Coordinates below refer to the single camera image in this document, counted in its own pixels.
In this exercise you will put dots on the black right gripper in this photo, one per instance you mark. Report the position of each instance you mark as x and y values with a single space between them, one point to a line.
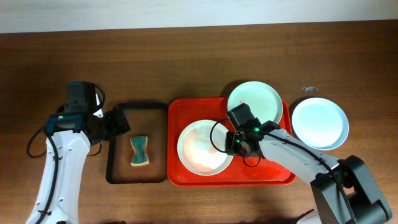
232 144

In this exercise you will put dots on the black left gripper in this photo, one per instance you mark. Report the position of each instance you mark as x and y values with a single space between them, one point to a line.
117 123

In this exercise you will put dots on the green and yellow sponge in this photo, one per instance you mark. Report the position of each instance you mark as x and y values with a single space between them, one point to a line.
139 147

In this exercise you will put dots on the white plate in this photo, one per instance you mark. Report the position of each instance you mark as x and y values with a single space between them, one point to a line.
200 148

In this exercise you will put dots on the light blue plate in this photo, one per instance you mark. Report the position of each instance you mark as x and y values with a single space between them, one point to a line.
320 123

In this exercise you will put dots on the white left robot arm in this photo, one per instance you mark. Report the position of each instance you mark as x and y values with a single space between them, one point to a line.
69 138

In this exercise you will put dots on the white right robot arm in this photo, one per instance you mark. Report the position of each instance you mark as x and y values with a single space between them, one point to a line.
344 189

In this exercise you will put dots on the red plastic tray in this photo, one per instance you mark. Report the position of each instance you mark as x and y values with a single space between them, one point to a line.
184 111

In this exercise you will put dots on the black brown tray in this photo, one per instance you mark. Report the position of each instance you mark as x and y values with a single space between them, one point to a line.
147 119

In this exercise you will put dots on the pale green plate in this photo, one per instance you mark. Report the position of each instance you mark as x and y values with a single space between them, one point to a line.
264 102

